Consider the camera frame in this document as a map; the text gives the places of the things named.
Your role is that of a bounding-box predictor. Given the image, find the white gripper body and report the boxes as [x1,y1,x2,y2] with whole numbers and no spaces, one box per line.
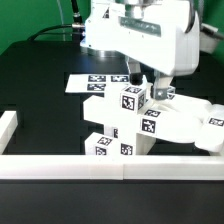
[88,0,200,76]

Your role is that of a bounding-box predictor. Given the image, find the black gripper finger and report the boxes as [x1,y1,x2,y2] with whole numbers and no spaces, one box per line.
[127,58,143,85]
[151,73,173,100]

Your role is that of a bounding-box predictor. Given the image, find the white chair back piece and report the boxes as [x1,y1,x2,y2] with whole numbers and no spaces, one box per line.
[83,86,224,153]

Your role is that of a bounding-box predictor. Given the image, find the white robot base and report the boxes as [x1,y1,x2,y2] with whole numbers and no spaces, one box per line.
[80,19,122,58]

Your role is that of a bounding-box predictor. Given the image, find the white fiducial marker sheet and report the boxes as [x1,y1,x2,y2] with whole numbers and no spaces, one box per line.
[65,74,129,93]

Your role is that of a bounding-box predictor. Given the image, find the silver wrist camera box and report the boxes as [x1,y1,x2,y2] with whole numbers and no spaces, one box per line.
[200,23,224,54]

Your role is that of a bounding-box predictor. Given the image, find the black cable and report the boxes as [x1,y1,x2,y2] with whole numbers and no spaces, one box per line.
[27,0,86,42]

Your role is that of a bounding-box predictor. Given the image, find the white U-shaped fence frame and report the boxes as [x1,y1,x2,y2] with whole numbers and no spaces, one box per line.
[0,111,224,180]

